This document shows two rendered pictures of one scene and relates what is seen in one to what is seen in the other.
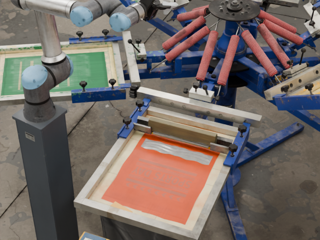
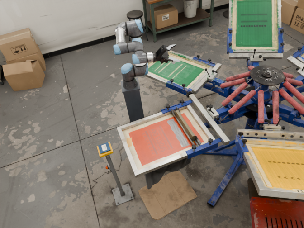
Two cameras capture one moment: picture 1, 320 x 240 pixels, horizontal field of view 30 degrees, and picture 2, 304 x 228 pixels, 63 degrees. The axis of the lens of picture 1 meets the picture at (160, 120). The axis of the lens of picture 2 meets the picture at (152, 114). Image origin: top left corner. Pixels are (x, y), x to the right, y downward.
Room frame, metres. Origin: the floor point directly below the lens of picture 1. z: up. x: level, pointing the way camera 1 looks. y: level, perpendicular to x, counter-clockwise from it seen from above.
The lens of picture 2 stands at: (1.17, -1.14, 2.81)
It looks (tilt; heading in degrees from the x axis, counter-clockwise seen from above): 46 degrees down; 53
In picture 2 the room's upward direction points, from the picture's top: 8 degrees counter-clockwise
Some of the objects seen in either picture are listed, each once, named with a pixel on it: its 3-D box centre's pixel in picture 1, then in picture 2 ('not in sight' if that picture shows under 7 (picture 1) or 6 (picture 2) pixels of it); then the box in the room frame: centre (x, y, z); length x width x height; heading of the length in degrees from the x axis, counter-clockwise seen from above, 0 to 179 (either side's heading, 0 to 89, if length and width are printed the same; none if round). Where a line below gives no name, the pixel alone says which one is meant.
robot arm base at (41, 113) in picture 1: (38, 104); (129, 80); (2.24, 0.57, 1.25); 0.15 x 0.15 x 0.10
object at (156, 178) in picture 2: not in sight; (169, 168); (2.00, -0.21, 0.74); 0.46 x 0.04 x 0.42; 158
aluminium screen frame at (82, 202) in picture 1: (166, 165); (164, 135); (2.13, -0.03, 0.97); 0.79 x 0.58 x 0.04; 158
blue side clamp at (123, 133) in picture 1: (134, 123); (175, 108); (2.45, 0.14, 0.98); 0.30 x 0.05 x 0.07; 158
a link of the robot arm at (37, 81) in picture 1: (36, 82); (128, 71); (2.25, 0.56, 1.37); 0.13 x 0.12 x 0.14; 145
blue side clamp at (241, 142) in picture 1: (236, 149); (201, 149); (2.25, -0.38, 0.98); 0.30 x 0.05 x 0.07; 158
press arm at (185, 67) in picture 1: (128, 75); (205, 85); (3.02, 0.19, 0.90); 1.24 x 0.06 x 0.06; 98
